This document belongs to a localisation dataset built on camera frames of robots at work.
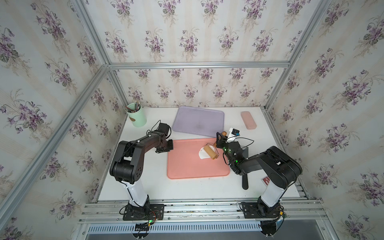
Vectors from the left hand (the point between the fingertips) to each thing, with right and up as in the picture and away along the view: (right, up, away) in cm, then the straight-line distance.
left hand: (170, 149), depth 96 cm
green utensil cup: (-24, +25, +1) cm, 34 cm away
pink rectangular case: (+56, +19, +15) cm, 61 cm away
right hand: (+31, +10, -6) cm, 33 cm away
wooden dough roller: (+26, 0, -3) cm, 26 cm away
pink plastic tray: (+9, -6, -6) cm, 12 cm away
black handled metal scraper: (+44, -14, -14) cm, 48 cm away
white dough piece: (+21, -3, -3) cm, 22 cm away
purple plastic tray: (+20, +18, +13) cm, 30 cm away
